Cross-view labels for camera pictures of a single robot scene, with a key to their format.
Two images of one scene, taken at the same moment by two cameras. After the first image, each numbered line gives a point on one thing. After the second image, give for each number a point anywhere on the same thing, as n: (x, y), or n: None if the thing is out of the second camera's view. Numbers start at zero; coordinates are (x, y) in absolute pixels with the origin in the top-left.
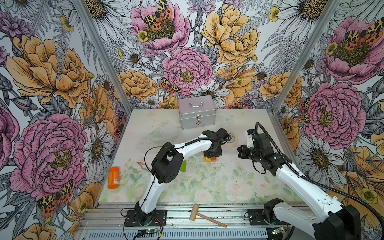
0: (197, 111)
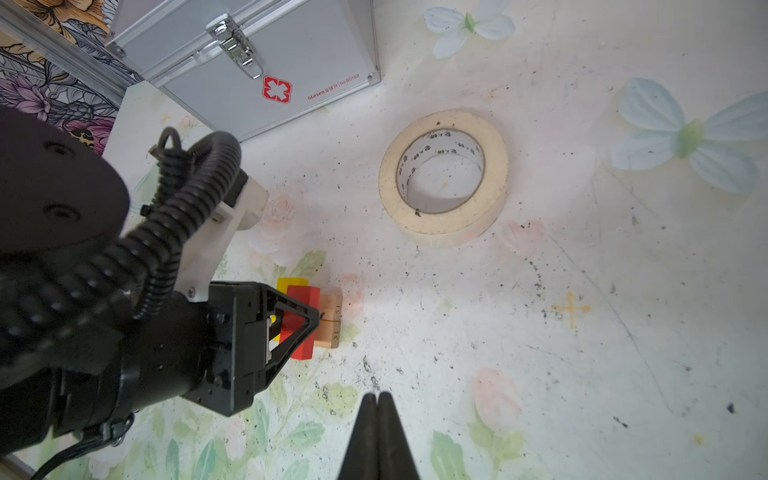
0: (249, 65)
